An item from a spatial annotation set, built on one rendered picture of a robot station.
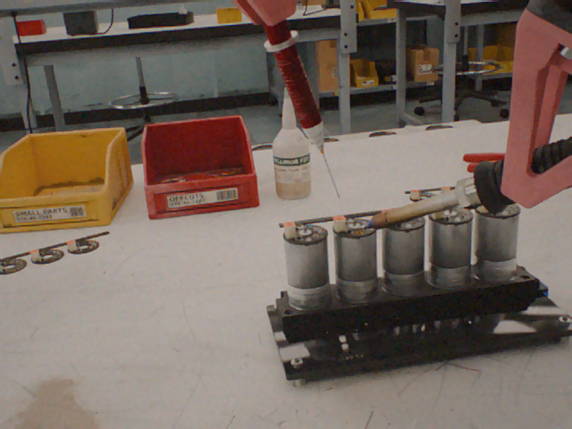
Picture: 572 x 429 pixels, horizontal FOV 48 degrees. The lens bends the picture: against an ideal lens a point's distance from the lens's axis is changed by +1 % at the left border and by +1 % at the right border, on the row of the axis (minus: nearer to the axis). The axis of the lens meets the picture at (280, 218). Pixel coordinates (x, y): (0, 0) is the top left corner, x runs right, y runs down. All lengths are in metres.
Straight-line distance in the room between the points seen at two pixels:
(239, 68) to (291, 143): 4.17
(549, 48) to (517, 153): 0.05
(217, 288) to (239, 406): 0.13
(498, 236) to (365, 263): 0.08
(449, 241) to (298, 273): 0.09
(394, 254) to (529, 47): 0.15
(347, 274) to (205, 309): 0.10
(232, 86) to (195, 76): 0.28
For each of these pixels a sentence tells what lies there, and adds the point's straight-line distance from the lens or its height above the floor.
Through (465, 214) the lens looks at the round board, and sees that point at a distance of 0.37.
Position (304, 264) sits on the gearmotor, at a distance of 0.34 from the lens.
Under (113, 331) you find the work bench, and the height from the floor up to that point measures 0.75.
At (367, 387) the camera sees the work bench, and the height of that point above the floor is 0.75.
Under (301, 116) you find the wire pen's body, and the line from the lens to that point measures 0.31.
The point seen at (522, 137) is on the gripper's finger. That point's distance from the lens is 0.28.
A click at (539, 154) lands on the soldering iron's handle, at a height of 0.87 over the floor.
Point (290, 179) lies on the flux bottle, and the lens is 0.57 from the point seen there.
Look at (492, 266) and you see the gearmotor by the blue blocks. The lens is 0.38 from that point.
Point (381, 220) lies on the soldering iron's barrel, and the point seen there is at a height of 0.82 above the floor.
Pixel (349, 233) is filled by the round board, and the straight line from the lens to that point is 0.35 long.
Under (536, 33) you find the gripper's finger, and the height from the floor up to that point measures 0.92.
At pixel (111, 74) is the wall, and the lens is 4.72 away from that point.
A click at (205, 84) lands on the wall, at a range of 4.72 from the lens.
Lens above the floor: 0.95
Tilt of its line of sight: 22 degrees down
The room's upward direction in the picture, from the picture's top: 4 degrees counter-clockwise
